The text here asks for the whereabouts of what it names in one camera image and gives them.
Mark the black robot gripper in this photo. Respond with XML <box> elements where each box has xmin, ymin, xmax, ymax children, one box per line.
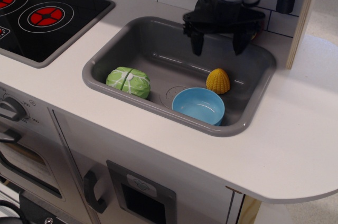
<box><xmin>183</xmin><ymin>0</ymin><xmax>265</xmax><ymax>56</ymax></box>

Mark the yellow toy corn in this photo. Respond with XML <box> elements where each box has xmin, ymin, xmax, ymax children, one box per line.
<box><xmin>206</xmin><ymin>68</ymin><xmax>231</xmax><ymax>95</ymax></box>

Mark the grey sink basin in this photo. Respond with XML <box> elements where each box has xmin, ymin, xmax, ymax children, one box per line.
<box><xmin>82</xmin><ymin>17</ymin><xmax>276</xmax><ymax>137</ymax></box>

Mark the light blue bowl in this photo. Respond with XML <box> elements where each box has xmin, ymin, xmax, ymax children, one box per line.
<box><xmin>172</xmin><ymin>87</ymin><xmax>225</xmax><ymax>126</ymax></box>

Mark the green toy cabbage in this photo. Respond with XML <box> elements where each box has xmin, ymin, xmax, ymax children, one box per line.
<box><xmin>106</xmin><ymin>67</ymin><xmax>151</xmax><ymax>99</ymax></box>

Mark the wooden side panel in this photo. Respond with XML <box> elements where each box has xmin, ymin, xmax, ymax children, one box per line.
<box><xmin>285</xmin><ymin>0</ymin><xmax>315</xmax><ymax>70</ymax></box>

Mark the grey dispenser panel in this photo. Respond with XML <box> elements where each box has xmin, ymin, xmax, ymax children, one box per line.
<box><xmin>106</xmin><ymin>160</ymin><xmax>177</xmax><ymax>224</ymax></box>

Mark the black toy stovetop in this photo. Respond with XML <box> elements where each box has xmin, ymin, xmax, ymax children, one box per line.
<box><xmin>1</xmin><ymin>0</ymin><xmax>115</xmax><ymax>68</ymax></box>

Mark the grey oven knob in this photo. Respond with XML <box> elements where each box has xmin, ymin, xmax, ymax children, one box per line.
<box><xmin>1</xmin><ymin>97</ymin><xmax>27</xmax><ymax>122</ymax></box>

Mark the grey oven door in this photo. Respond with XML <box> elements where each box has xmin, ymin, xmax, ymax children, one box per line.
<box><xmin>1</xmin><ymin>125</ymin><xmax>63</xmax><ymax>200</ymax></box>

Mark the black cabinet door handle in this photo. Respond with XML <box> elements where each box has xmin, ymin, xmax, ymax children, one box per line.
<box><xmin>83</xmin><ymin>171</ymin><xmax>107</xmax><ymax>213</ymax></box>

